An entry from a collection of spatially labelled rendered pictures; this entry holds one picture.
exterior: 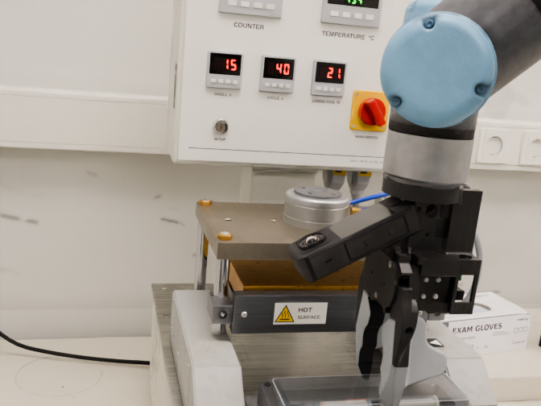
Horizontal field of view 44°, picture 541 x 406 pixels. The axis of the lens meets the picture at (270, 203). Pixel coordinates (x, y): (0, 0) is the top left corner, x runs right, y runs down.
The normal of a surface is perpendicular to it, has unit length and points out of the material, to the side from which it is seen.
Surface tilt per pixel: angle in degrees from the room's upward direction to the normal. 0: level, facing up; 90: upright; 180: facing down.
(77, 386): 0
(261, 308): 90
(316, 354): 0
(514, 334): 90
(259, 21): 90
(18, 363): 0
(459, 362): 41
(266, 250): 90
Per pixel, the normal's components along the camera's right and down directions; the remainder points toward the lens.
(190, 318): 0.09, -0.97
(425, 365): 0.24, 0.05
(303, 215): -0.39, 0.18
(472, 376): 0.22, -0.58
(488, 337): 0.40, 0.25
